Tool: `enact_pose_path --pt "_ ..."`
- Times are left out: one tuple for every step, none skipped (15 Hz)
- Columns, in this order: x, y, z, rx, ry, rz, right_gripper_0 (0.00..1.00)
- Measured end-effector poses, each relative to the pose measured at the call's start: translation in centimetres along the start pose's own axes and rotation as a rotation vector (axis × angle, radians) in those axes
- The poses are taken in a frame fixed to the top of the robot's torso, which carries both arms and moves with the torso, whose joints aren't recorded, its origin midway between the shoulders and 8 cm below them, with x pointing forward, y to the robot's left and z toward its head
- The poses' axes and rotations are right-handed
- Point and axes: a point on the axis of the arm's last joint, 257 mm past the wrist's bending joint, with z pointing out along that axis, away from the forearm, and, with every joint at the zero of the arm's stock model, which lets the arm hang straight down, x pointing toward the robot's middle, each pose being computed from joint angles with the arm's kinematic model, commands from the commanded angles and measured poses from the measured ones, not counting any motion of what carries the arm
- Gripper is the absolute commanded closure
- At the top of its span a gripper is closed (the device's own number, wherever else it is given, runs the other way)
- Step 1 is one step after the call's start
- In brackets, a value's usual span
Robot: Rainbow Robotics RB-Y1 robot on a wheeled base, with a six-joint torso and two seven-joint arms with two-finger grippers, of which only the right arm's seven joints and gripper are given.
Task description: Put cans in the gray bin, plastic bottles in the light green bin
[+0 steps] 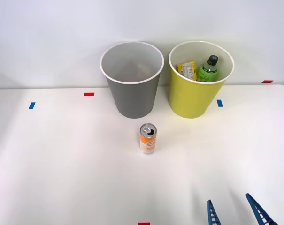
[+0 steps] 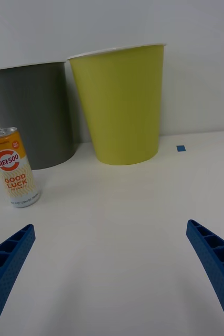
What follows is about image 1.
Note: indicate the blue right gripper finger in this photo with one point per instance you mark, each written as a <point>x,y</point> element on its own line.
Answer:
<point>212,214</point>
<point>259,211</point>

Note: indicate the grey plastic bin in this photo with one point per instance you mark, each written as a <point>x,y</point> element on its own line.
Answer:
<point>134,98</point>

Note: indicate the orange and white drink can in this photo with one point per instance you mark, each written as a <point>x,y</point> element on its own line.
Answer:
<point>148,143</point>

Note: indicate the yellow-green plastic bin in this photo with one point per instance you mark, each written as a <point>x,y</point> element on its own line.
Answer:
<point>193,98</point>

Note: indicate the yellow label plastic bottle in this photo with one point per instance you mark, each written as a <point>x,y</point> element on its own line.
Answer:
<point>188,69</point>

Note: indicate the green bottle with black cap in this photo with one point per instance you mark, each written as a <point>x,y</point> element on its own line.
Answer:
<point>208,71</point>

